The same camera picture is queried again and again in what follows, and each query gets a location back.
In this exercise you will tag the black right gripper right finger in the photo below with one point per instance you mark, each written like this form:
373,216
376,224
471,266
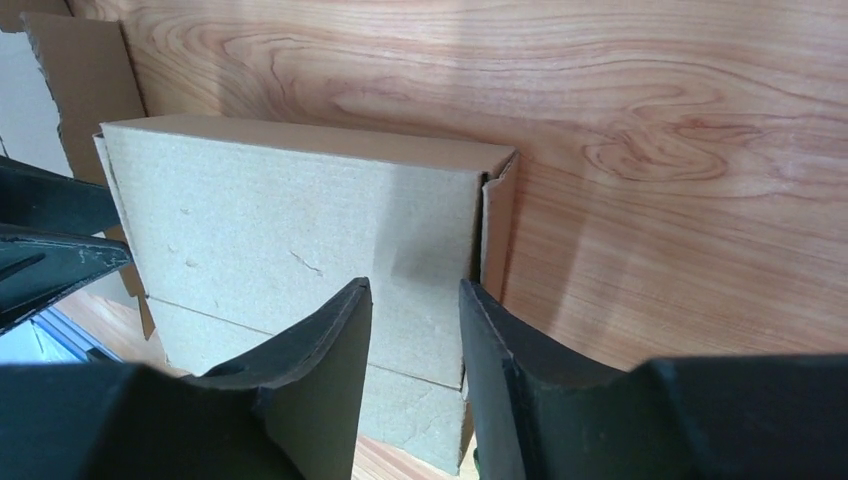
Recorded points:
544,411

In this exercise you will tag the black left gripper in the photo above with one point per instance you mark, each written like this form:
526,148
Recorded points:
39,268

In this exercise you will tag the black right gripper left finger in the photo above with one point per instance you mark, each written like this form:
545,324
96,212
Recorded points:
286,409

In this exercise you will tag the brown cardboard box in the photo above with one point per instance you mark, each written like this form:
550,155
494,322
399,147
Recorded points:
239,228

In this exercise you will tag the brown cardboard sheet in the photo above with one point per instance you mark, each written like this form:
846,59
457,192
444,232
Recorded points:
62,77

